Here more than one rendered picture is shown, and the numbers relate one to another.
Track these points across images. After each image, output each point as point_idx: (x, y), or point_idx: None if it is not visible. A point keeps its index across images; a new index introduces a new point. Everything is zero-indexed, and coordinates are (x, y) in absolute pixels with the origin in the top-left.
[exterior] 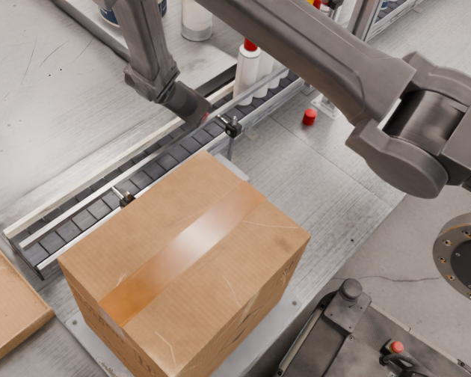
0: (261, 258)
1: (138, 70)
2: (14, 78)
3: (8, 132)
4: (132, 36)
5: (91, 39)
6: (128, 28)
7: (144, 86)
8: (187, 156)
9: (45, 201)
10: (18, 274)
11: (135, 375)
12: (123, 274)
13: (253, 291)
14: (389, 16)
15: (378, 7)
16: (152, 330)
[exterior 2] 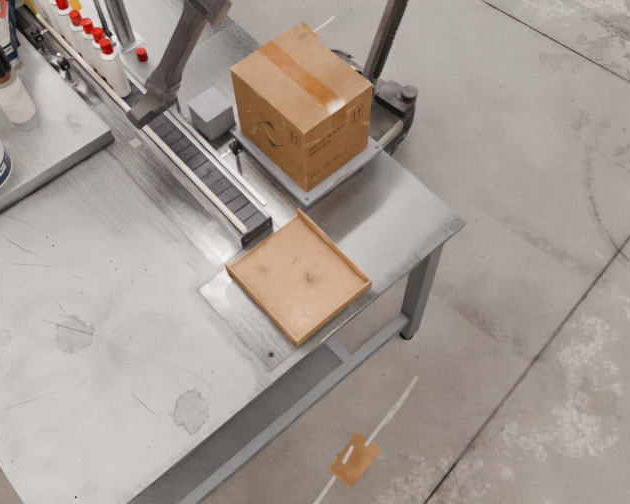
0: (310, 46)
1: (174, 83)
2: (53, 274)
3: (123, 268)
4: (191, 48)
5: (4, 215)
6: (193, 43)
7: (173, 94)
8: (180, 130)
9: (203, 232)
10: (266, 239)
11: (345, 158)
12: (316, 103)
13: (329, 51)
14: None
15: None
16: (348, 91)
